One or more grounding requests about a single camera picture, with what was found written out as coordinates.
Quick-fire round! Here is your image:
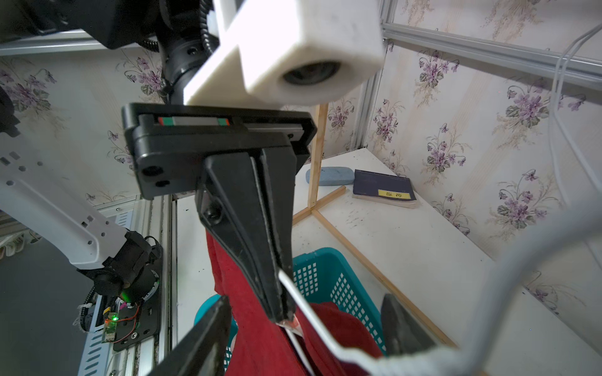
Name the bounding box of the dark red t-shirt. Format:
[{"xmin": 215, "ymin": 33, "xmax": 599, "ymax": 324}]
[{"xmin": 206, "ymin": 235, "xmax": 383, "ymax": 375}]

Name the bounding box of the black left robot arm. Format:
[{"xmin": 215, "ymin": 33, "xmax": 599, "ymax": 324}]
[{"xmin": 1, "ymin": 1, "xmax": 316, "ymax": 350}]

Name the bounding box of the white hanger of red shirt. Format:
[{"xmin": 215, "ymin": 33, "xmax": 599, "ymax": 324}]
[{"xmin": 277, "ymin": 195, "xmax": 601, "ymax": 375}]

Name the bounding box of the teal perforated plastic basket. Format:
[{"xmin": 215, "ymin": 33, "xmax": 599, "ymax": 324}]
[{"xmin": 194, "ymin": 248, "xmax": 386, "ymax": 373}]

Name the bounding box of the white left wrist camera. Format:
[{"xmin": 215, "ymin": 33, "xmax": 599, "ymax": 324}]
[{"xmin": 183, "ymin": 1, "xmax": 385, "ymax": 109}]

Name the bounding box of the wooden clothes rack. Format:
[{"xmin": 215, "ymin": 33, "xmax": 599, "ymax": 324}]
[{"xmin": 291, "ymin": 102, "xmax": 490, "ymax": 376}]

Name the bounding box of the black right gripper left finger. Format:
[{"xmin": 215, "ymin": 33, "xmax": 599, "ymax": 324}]
[{"xmin": 149, "ymin": 296, "xmax": 232, "ymax": 376}]

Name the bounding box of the blue fabric glasses case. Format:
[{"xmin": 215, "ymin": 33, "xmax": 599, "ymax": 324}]
[{"xmin": 318, "ymin": 167, "xmax": 355, "ymax": 186}]

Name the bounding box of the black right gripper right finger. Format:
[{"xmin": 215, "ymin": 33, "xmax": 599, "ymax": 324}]
[{"xmin": 380, "ymin": 294, "xmax": 436, "ymax": 355}]

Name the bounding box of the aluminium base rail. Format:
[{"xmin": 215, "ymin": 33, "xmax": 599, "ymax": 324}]
[{"xmin": 78, "ymin": 196, "xmax": 172, "ymax": 375}]

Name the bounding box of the white wire hanger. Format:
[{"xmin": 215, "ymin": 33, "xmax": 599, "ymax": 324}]
[{"xmin": 548, "ymin": 23, "xmax": 601, "ymax": 208}]

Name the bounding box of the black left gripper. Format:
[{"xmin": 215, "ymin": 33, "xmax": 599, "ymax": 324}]
[{"xmin": 122, "ymin": 103, "xmax": 317, "ymax": 322}]

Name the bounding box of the dark cover notebook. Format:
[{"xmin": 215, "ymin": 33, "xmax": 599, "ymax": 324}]
[{"xmin": 353, "ymin": 169, "xmax": 420, "ymax": 208}]

